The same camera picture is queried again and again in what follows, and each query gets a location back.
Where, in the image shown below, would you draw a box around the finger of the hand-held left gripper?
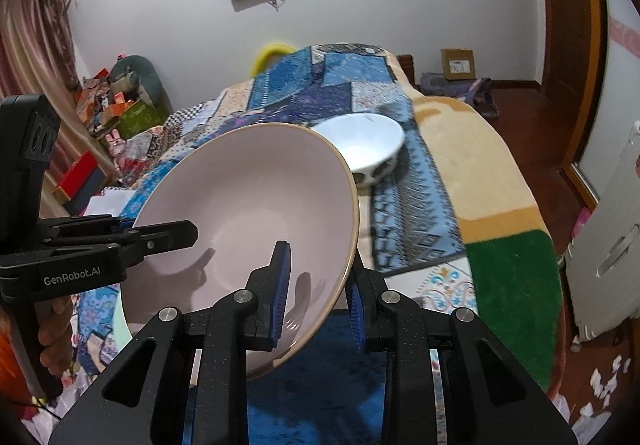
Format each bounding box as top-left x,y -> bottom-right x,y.
42,220 -> 199,272
42,214 -> 137,232

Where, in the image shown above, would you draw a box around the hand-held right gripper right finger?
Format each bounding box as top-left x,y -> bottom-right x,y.
345,255 -> 578,445

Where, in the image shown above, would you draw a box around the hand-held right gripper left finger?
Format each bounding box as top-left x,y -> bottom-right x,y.
47,241 -> 293,445

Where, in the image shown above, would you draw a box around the pink bowl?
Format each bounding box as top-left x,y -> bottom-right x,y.
120,122 -> 361,381

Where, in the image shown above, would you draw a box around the white spotted bowl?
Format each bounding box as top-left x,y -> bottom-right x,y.
310,114 -> 406,188

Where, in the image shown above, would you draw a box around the person's left hand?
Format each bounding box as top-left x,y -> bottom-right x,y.
37,297 -> 75,347

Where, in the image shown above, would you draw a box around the white paper sheets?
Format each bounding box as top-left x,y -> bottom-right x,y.
82,187 -> 136,218

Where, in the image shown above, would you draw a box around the red box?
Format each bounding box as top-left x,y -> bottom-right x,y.
52,151 -> 101,200

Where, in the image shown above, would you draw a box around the pink rabbit toy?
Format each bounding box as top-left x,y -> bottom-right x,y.
105,129 -> 128,170

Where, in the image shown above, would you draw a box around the pile of small boxes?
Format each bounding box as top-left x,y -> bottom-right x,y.
75,67 -> 138,136

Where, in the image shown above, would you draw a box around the patchwork blanket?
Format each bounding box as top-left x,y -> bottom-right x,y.
55,44 -> 481,445

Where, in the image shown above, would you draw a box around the striped brown curtain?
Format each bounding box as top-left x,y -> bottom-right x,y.
0,0 -> 118,186

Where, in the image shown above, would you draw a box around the grey plush pillow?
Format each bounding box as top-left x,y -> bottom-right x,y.
109,55 -> 163,106

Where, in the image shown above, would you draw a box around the beige green fleece blanket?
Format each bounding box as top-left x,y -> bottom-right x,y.
410,95 -> 568,398

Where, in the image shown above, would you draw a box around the pink plastic item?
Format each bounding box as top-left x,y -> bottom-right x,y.
570,207 -> 591,246

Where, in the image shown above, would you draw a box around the scattered white paper scraps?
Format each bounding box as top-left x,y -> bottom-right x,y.
572,352 -> 636,436

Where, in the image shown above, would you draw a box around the purple grey bag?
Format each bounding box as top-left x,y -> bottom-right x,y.
420,71 -> 501,120

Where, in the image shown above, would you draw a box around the white plastic cabinet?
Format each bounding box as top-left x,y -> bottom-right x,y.
565,121 -> 640,341

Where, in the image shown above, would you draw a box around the cardboard box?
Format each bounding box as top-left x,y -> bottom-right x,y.
440,48 -> 476,82

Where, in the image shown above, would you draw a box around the white heart-print sliding door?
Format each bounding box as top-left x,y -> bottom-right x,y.
575,0 -> 640,206

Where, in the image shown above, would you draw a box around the dark wooden door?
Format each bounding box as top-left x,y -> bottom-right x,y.
532,0 -> 591,90

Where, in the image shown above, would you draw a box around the wooden bed frame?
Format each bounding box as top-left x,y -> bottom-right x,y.
396,54 -> 416,86

